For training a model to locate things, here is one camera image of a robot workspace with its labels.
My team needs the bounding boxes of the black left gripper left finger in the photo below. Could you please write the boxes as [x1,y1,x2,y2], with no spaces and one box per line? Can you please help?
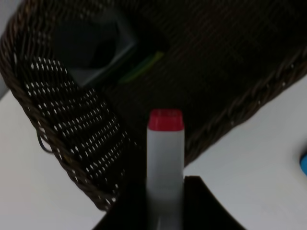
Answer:
[94,180,148,230]

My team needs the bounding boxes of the white red-capped marker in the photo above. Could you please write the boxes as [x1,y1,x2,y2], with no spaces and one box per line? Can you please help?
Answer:
[146,109,185,230]

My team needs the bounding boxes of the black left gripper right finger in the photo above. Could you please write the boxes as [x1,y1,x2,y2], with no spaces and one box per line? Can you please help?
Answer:
[183,176,244,230]

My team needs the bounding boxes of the dark brown wicker basket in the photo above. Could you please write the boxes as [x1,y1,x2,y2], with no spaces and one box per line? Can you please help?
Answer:
[0,0,307,210]

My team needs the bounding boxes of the dark green pump bottle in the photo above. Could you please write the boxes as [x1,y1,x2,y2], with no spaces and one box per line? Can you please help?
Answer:
[52,9,169,89]

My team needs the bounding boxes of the blue whiteboard eraser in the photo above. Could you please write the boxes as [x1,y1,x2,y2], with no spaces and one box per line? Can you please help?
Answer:
[300,152,307,176]

